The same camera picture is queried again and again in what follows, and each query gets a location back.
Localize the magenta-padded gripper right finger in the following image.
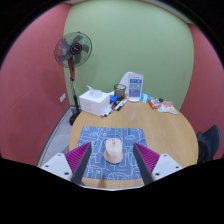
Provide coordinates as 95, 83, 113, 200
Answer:
133, 142, 184, 186

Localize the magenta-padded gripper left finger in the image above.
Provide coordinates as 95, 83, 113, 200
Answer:
39, 141, 93, 186

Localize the cream white computer mouse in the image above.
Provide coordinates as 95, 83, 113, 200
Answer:
102, 137, 124, 165

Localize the blue patterned mouse pad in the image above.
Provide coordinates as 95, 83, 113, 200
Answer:
77, 125, 148, 181

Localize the black office chair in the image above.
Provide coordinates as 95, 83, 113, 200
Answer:
203, 124, 222, 163

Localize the light blue packet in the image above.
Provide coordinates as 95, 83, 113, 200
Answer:
140, 93, 154, 103

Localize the white tissue box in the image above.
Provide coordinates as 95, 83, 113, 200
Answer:
78, 85, 111, 118

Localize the white marker red cap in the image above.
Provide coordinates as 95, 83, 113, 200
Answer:
100, 105, 115, 118

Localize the white marker black cap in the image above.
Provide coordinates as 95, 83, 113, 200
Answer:
113, 98, 128, 112

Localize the dark glass cup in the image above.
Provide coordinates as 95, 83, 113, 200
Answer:
113, 83, 128, 100

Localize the black red standing fan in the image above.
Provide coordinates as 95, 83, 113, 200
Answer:
53, 31, 93, 127

